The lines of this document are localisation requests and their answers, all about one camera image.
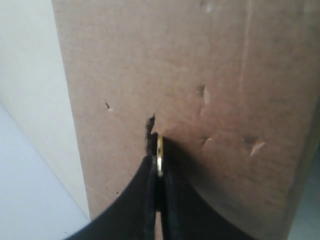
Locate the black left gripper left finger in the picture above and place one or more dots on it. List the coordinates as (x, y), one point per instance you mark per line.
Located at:
(131, 216)

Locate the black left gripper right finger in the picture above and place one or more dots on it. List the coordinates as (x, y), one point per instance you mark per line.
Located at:
(185, 215)

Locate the gold coin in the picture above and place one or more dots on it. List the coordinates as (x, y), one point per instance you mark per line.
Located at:
(160, 156)

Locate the brown cardboard coin box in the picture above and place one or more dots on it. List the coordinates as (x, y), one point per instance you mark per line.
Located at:
(235, 83)

